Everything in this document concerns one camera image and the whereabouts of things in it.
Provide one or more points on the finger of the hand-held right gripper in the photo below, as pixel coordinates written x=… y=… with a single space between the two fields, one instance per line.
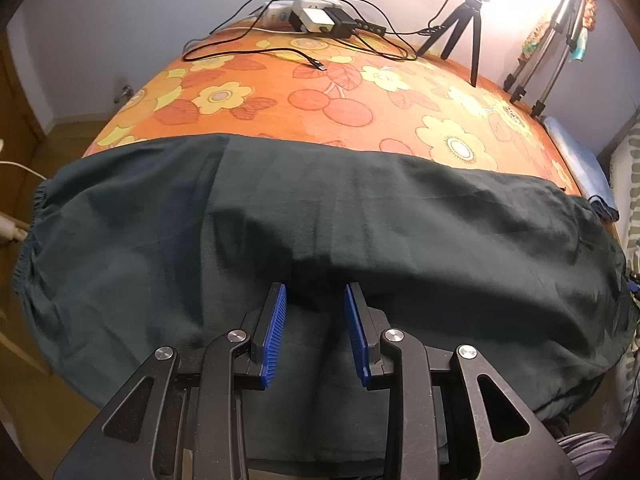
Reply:
x=634 y=287

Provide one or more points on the dark green pants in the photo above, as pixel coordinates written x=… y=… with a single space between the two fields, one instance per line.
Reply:
x=150 y=260

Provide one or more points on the folded blue towel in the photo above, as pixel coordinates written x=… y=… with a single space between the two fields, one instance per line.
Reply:
x=580 y=165

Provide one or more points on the black power adapter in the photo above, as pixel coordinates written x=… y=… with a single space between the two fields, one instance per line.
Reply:
x=342 y=22

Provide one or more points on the folded silver tripod stand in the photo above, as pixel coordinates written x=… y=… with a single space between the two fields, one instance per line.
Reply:
x=545 y=60

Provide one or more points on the black tripod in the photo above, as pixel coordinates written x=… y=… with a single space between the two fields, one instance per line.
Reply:
x=452 y=25

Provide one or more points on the white charger adapter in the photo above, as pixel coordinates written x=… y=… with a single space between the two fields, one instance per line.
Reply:
x=312 y=12

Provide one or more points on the white power strip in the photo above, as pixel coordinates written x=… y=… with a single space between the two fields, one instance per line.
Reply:
x=277 y=14

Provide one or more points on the wooden door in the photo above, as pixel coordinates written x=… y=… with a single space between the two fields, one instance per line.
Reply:
x=20 y=110

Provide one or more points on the person's striped clothing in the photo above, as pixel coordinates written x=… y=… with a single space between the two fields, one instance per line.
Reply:
x=590 y=452

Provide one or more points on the orange floral bedsheet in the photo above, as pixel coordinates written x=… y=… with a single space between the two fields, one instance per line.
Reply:
x=350 y=110

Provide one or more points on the floral hanging cloth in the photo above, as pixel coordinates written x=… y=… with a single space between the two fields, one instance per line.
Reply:
x=535 y=35

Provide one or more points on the teal orange hanging doll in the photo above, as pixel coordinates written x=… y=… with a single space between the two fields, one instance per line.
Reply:
x=580 y=42

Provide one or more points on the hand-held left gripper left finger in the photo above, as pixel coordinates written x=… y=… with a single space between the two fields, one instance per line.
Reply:
x=274 y=335

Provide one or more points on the black usb hub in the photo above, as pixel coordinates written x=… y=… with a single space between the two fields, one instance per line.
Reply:
x=370 y=26

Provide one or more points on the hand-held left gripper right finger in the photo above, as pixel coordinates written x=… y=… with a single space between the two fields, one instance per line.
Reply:
x=356 y=335

